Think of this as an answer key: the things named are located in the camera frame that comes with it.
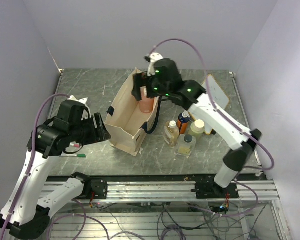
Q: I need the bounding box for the small whiteboard with wooden frame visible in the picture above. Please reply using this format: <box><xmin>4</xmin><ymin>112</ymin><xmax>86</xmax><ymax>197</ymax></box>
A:
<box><xmin>188</xmin><ymin>74</ymin><xmax>230</xmax><ymax>135</ymax></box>

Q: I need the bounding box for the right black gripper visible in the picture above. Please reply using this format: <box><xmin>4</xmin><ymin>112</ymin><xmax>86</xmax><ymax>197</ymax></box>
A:
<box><xmin>132</xmin><ymin>70</ymin><xmax>172</xmax><ymax>101</ymax></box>

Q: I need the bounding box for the green capped marker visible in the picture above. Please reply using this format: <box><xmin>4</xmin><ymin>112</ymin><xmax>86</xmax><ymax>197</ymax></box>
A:
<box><xmin>60</xmin><ymin>153</ymin><xmax>87</xmax><ymax>158</ymax></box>

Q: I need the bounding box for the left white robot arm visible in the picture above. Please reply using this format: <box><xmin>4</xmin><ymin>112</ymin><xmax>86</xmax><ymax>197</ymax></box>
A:
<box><xmin>0</xmin><ymin>95</ymin><xmax>111</xmax><ymax>240</ymax></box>

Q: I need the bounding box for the red capped marker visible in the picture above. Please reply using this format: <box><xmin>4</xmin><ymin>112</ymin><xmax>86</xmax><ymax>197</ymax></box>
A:
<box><xmin>69</xmin><ymin>143</ymin><xmax>81</xmax><ymax>148</ymax></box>

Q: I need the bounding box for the beige canvas tote bag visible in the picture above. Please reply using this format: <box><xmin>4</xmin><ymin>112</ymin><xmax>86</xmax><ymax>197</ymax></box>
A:
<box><xmin>105</xmin><ymin>68</ymin><xmax>160</xmax><ymax>156</ymax></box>

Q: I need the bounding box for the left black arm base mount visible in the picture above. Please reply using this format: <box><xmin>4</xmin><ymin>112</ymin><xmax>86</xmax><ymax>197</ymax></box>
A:
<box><xmin>61</xmin><ymin>172</ymin><xmax>108</xmax><ymax>200</ymax></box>

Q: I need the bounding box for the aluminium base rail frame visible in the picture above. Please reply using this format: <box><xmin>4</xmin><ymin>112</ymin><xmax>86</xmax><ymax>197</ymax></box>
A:
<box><xmin>40</xmin><ymin>174</ymin><xmax>292</xmax><ymax>240</ymax></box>

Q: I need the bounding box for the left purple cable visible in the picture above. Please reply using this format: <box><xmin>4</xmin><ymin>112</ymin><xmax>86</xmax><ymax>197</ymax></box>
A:
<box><xmin>0</xmin><ymin>93</ymin><xmax>87</xmax><ymax>240</ymax></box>

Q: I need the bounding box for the clear bottle with white cap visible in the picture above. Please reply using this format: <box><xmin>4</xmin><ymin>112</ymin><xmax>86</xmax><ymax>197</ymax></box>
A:
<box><xmin>163</xmin><ymin>120</ymin><xmax>179</xmax><ymax>148</ymax></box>

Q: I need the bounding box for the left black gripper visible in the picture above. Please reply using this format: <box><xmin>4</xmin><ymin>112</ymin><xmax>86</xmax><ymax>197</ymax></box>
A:
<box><xmin>69</xmin><ymin>111</ymin><xmax>112</xmax><ymax>145</ymax></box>

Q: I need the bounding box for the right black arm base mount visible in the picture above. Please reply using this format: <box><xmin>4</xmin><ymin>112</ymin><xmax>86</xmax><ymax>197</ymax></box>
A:
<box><xmin>191</xmin><ymin>181</ymin><xmax>239</xmax><ymax>199</ymax></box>

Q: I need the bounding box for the amber bottle with black cap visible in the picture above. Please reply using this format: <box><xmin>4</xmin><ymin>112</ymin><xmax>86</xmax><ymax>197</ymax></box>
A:
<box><xmin>174</xmin><ymin>134</ymin><xmax>197</xmax><ymax>158</ymax></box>

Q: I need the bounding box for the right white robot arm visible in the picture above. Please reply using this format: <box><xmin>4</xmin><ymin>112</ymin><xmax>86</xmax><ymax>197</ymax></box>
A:
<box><xmin>131</xmin><ymin>58</ymin><xmax>262</xmax><ymax>198</ymax></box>

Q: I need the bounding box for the yellow bottle with beige cap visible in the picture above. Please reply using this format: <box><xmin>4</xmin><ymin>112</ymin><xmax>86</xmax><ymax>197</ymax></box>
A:
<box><xmin>188</xmin><ymin>119</ymin><xmax>205</xmax><ymax>138</ymax></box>

